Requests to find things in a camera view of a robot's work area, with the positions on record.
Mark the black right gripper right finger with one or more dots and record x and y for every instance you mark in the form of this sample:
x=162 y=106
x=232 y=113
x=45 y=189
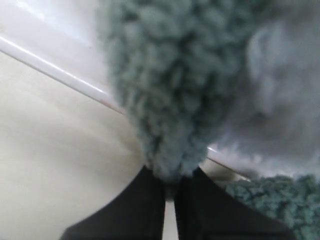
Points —
x=204 y=211

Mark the white plush snowman toy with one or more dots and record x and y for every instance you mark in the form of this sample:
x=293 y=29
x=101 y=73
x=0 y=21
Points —
x=273 y=126

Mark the green fleece scarf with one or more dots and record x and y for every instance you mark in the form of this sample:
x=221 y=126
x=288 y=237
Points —
x=295 y=202

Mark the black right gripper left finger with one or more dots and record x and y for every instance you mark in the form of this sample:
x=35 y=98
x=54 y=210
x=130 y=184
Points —
x=137 y=213

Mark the white plastic tray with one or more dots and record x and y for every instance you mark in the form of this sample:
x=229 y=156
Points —
x=55 y=50

